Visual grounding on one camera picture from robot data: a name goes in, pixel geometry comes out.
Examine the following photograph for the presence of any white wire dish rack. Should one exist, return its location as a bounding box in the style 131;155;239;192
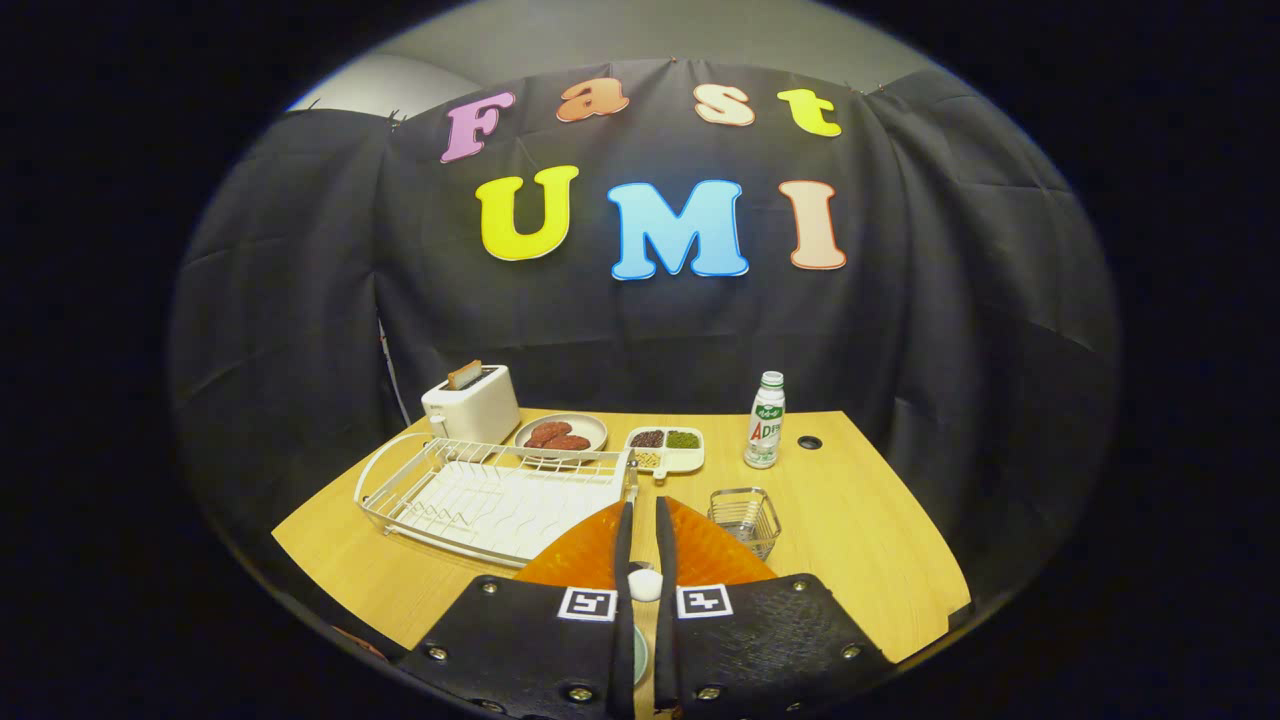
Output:
354;432;641;569

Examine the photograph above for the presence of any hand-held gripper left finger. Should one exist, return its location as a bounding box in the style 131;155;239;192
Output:
395;500;638;720

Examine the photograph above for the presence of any white plastic drink bottle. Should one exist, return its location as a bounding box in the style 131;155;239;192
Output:
743;371;787;470

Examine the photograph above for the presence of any metal wire basket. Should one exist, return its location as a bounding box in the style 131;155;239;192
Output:
707;487;782;561

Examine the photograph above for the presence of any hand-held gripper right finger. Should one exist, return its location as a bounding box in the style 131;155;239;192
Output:
655;495;896;716

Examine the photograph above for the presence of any white toaster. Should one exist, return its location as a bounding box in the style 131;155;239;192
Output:
421;364;521;447

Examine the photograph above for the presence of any black backdrop cloth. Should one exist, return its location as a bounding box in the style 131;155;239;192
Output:
165;58;1121;641

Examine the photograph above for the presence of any grey plate with sausages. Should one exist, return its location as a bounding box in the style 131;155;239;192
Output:
513;412;609;461

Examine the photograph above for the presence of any white power cable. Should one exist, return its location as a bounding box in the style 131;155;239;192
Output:
378;318;413;429

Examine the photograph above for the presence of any white divided snack dish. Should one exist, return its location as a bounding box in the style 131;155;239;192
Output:
624;426;706;484

